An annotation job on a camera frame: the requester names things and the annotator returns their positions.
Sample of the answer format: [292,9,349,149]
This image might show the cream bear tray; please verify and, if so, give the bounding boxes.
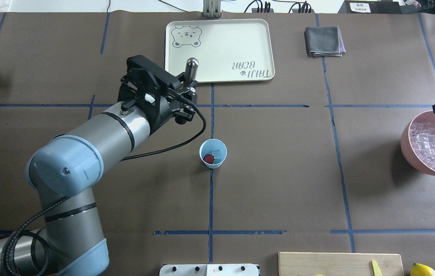
[165,19,276,83]

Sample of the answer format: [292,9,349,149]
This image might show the black box with label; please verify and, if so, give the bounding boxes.
[338,0,402,14]

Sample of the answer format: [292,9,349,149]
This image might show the light blue cup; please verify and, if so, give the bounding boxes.
[199,139,228,169]

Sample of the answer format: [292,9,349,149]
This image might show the pink bowl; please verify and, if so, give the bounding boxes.
[400,111,435,176]

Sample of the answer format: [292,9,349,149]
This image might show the red fake strawberry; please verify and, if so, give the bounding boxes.
[203,154,215,164]

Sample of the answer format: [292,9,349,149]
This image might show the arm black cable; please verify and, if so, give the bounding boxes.
[1,96,207,276]

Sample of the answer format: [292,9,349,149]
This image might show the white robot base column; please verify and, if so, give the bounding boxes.
[159,263,261,276]

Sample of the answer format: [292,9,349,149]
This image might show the aluminium frame post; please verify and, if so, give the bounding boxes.
[203,0,222,18]

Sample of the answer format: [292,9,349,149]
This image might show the yellow lemon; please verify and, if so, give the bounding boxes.
[410,263,435,276]

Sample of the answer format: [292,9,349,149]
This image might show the steel muddler black tip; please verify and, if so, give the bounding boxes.
[183,57,199,87]

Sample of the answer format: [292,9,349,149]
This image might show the yellow plastic knife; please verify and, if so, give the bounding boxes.
[371,260,382,276]

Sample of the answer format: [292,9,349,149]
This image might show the wooden cutting board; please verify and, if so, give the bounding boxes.
[277,252,404,276]

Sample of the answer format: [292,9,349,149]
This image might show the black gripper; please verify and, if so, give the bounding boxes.
[117,55,199,135]

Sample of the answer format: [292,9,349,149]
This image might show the clear ice cubes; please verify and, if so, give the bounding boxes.
[211,149,222,164]

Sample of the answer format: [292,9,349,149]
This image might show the folded grey cloth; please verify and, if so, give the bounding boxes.
[304,26,346,57]

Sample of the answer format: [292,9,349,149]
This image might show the ice cubes in bowl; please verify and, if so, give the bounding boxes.
[409,122,435,171]

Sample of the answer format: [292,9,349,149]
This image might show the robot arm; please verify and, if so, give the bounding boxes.
[0,55,202,276]

